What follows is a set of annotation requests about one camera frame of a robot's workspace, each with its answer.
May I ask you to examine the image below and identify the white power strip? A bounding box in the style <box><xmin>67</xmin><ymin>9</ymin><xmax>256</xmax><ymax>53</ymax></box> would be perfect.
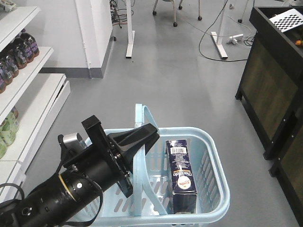
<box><xmin>227</xmin><ymin>34</ymin><xmax>244</xmax><ymax>45</ymax></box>

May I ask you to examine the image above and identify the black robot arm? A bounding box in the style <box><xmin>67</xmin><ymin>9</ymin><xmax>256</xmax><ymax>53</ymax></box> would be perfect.
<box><xmin>0</xmin><ymin>115</ymin><xmax>159</xmax><ymax>227</ymax></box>

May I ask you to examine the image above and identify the purple label tea bottle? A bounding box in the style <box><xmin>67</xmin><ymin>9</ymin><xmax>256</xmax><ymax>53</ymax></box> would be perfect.
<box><xmin>21</xmin><ymin>32</ymin><xmax>40</xmax><ymax>57</ymax></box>

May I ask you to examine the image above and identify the white desk leg right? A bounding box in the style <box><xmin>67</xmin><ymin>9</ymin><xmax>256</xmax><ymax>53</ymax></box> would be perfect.
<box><xmin>211</xmin><ymin>0</ymin><xmax>228</xmax><ymax>60</ymax></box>

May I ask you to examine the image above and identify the light blue plastic basket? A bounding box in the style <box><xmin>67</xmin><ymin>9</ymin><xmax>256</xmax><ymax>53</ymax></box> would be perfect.
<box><xmin>60</xmin><ymin>103</ymin><xmax>231</xmax><ymax>227</ymax></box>

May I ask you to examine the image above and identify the white desk leg left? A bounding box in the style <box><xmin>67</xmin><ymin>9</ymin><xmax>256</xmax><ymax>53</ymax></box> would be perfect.
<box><xmin>125</xmin><ymin>0</ymin><xmax>135</xmax><ymax>59</ymax></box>

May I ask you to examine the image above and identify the office chair base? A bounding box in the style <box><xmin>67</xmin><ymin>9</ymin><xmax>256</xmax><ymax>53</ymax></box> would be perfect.
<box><xmin>152</xmin><ymin>0</ymin><xmax>202</xmax><ymax>27</ymax></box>

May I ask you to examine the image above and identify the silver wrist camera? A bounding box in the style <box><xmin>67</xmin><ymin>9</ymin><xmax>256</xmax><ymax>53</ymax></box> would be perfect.
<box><xmin>63</xmin><ymin>133</ymin><xmax>82</xmax><ymax>150</ymax></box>

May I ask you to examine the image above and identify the dark wooden display stand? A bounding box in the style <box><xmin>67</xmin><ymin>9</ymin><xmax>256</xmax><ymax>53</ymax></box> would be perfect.
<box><xmin>235</xmin><ymin>7</ymin><xmax>303</xmax><ymax>225</ymax></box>

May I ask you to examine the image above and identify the white pillar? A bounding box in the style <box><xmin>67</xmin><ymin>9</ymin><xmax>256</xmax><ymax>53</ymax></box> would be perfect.
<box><xmin>74</xmin><ymin>0</ymin><xmax>113</xmax><ymax>79</ymax></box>

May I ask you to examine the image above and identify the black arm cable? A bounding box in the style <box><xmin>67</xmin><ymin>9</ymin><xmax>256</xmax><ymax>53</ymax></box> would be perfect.
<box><xmin>0</xmin><ymin>175</ymin><xmax>104</xmax><ymax>227</ymax></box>

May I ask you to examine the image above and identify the checkerboard calibration board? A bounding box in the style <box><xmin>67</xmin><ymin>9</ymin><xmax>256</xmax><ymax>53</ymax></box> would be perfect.
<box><xmin>269</xmin><ymin>9</ymin><xmax>303</xmax><ymax>33</ymax></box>

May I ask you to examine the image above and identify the dark blue cookie box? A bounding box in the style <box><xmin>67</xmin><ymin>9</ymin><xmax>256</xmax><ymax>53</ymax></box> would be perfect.
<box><xmin>165</xmin><ymin>139</ymin><xmax>197</xmax><ymax>214</ymax></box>

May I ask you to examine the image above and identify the white store shelf unit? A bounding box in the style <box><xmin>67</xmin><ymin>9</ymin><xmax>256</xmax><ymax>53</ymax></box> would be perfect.
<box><xmin>0</xmin><ymin>46</ymin><xmax>71</xmax><ymax>185</ymax></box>

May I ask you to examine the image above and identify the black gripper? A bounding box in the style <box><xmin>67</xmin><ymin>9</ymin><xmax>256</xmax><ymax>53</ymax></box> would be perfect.
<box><xmin>63</xmin><ymin>115</ymin><xmax>160</xmax><ymax>198</ymax></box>

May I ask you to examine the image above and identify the green drink bottle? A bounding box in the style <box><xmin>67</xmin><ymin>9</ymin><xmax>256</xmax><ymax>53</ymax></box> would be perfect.
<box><xmin>0</xmin><ymin>112</ymin><xmax>19</xmax><ymax>146</ymax></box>

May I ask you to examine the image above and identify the black floor cable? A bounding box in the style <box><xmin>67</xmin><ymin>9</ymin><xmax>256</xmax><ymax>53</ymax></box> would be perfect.
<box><xmin>198</xmin><ymin>0</ymin><xmax>256</xmax><ymax>62</ymax></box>

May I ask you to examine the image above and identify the white desk leg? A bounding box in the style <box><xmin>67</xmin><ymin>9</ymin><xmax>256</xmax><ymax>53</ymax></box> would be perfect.
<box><xmin>211</xmin><ymin>0</ymin><xmax>228</xmax><ymax>60</ymax></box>
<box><xmin>125</xmin><ymin>0</ymin><xmax>135</xmax><ymax>59</ymax></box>

